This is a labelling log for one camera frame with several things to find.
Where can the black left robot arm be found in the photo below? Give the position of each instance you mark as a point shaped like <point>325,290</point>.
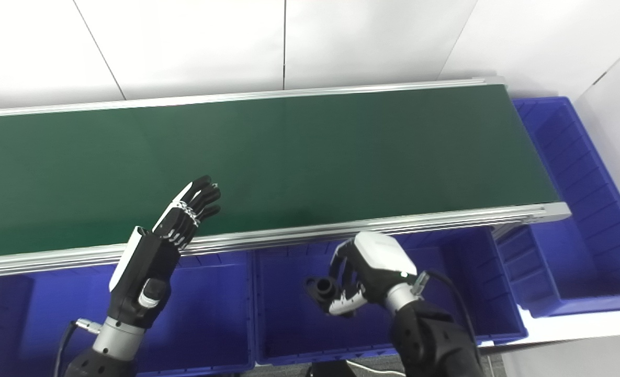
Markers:
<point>111,345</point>

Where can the green conveyor belt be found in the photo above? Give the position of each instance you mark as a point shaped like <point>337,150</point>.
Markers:
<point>289,235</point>
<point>289,157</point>

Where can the black plastic bracket part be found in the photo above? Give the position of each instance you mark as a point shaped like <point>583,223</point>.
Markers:
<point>323,288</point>

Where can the large blue plastic bin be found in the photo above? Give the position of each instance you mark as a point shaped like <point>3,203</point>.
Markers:
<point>592,209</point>

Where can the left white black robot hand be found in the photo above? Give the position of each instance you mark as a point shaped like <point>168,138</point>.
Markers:
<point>142,267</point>

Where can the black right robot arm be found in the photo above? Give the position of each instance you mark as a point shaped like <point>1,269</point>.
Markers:
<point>435,340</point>

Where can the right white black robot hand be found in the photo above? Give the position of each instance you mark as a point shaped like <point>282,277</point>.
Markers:
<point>380,262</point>

